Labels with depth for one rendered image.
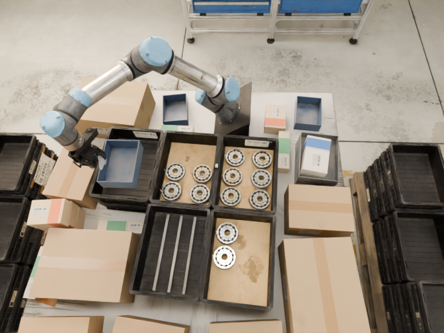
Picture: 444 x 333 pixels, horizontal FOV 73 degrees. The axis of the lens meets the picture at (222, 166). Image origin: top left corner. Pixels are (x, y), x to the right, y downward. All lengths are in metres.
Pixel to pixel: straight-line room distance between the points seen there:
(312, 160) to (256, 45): 1.98
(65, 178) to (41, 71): 2.05
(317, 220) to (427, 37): 2.76
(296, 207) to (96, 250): 0.95
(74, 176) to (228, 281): 0.95
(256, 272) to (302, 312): 0.25
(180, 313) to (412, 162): 1.67
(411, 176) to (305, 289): 1.14
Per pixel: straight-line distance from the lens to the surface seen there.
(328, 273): 1.42
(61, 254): 1.58
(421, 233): 2.24
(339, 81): 3.13
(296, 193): 1.52
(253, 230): 1.47
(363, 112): 2.98
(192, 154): 1.63
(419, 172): 2.26
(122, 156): 1.43
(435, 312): 2.05
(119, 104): 1.82
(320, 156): 1.59
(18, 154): 2.49
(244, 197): 1.51
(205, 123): 1.87
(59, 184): 1.76
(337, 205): 1.55
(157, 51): 1.31
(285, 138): 1.76
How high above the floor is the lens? 2.26
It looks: 65 degrees down
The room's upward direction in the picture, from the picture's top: 6 degrees counter-clockwise
